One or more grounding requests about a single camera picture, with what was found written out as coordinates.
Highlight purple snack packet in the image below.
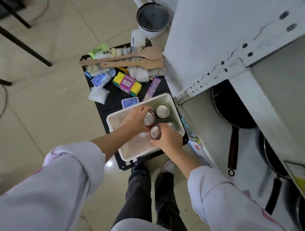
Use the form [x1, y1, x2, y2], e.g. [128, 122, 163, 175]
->
[142, 77, 162, 102]

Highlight white plastic cup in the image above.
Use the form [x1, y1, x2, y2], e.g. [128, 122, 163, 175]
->
[130, 29, 146, 48]

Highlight person's left hand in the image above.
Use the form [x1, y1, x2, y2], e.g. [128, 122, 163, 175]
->
[120, 105, 153, 141]

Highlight white printed carton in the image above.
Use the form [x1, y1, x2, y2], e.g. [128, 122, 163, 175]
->
[181, 112, 216, 168]

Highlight white metal shelf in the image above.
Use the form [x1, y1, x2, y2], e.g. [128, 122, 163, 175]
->
[163, 0, 305, 231]

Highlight clear plastic bag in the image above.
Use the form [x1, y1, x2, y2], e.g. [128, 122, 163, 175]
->
[88, 86, 110, 105]

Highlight yellow green box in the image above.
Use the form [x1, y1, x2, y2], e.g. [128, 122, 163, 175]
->
[283, 161, 305, 198]

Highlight white folded cloth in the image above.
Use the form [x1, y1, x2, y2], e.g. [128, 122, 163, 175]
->
[127, 66, 150, 83]

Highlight wooden spoon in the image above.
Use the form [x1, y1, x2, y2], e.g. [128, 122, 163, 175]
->
[79, 46, 164, 67]

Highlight dark round pan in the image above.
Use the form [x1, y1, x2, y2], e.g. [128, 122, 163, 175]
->
[284, 181, 305, 231]

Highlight black tray table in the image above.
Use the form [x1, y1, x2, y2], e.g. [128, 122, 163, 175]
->
[80, 39, 189, 171]

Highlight yellow green sponge pack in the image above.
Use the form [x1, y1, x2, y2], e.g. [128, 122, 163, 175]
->
[112, 71, 142, 97]

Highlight person's black trousers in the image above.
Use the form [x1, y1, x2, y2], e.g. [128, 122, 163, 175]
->
[111, 164, 188, 231]

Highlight green wipes packet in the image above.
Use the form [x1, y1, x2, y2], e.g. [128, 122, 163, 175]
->
[87, 43, 112, 59]

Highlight black table legs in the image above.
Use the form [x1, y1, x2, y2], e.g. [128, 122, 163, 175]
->
[0, 0, 53, 87]

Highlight rainbow striped packet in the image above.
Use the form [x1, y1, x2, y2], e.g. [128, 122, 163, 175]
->
[148, 68, 167, 78]

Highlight white plastic bin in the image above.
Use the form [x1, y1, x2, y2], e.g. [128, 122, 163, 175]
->
[106, 93, 186, 162]

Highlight person's right hand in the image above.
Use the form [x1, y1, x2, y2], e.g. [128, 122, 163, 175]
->
[151, 122, 183, 156]

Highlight person's white shoe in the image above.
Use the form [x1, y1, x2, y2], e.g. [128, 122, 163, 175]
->
[161, 160, 174, 174]

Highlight black frying pan brown handle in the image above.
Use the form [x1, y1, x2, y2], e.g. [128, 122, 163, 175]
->
[212, 79, 258, 177]

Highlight person's right forearm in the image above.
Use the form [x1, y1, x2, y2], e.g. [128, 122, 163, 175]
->
[166, 150, 286, 231]

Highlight wooden spatula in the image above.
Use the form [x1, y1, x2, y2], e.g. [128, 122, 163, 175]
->
[100, 58, 164, 70]

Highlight person's left forearm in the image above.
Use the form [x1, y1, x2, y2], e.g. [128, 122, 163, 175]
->
[0, 126, 134, 231]

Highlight blue floss box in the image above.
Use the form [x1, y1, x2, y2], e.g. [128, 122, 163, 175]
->
[121, 97, 140, 109]
[91, 73, 111, 89]

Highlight white pot with glass lid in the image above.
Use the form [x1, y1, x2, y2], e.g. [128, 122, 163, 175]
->
[133, 0, 170, 39]

